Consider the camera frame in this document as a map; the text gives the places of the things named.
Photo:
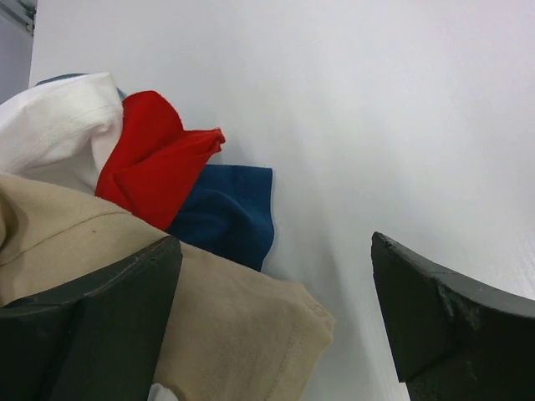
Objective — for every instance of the white daisy print t-shirt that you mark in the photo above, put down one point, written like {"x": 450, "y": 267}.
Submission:
{"x": 62, "y": 132}

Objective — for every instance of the red t-shirt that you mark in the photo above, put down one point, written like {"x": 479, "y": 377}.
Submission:
{"x": 156, "y": 161}

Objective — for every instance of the beige t-shirt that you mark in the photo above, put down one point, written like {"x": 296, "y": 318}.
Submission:
{"x": 233, "y": 333}

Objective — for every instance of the blue t-shirt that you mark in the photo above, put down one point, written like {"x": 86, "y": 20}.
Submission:
{"x": 228, "y": 213}

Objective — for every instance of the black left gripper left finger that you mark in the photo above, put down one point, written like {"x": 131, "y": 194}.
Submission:
{"x": 97, "y": 337}

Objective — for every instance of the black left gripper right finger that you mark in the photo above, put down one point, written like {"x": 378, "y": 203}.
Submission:
{"x": 452, "y": 337}

